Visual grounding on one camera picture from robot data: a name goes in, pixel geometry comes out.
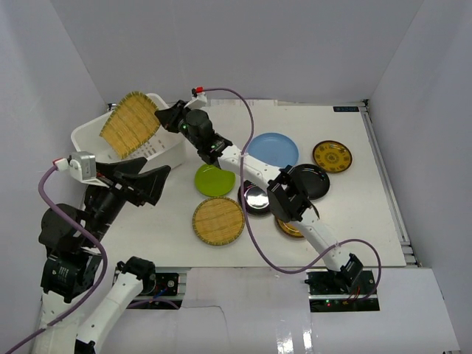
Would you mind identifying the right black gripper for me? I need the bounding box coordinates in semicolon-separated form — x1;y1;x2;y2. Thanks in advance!
155;101;201;150

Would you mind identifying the square woven bamboo tray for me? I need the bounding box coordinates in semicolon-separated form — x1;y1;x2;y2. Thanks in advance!
100;91;161;159

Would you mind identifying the lime green plate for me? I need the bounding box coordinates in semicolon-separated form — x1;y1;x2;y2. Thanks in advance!
194;164;236;197

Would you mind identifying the round woven bamboo plate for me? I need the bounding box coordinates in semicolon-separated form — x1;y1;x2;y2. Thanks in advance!
192;197;245;246

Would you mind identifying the light blue plate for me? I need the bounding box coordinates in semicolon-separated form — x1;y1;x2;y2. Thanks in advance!
247;133;299;167

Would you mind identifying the glossy black plate with rim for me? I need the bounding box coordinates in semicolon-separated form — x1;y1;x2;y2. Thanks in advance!
237;180;271;217

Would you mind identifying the plain black plate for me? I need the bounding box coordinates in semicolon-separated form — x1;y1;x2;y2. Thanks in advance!
294;164;330;201

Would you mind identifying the yellow patterned plate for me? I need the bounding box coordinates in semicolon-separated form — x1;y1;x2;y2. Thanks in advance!
275;218;304;240
312;140;353;173

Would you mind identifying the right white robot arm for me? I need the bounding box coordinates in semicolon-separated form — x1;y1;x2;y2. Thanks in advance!
155;101;363;294

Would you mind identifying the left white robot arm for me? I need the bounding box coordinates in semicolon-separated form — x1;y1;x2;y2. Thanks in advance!
32;153;171;353

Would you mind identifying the white plastic bin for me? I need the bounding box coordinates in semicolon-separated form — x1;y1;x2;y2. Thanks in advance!
71;111;186;172

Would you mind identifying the paper label at back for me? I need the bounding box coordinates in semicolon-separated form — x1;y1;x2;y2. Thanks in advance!
208;99;278;107

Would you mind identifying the dark label on table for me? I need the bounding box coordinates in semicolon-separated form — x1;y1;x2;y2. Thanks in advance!
333;106;359;113

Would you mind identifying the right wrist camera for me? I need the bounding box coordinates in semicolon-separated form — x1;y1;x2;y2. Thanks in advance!
185;86;207;110

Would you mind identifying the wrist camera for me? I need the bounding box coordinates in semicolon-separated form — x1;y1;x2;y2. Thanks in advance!
53;151;97;184
185;86;207;110

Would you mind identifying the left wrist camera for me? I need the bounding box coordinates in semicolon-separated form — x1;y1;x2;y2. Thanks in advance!
53;151;97;184

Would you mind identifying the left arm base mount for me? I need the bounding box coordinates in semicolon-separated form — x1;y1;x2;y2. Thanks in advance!
128;268;190;310

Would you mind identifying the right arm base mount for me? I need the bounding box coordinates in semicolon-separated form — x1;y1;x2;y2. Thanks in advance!
305;271;381;313

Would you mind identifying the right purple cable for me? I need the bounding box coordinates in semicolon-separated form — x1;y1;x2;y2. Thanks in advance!
204;87;383;302

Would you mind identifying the aluminium frame rail right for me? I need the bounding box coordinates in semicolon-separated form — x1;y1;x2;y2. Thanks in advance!
360;99;422;268

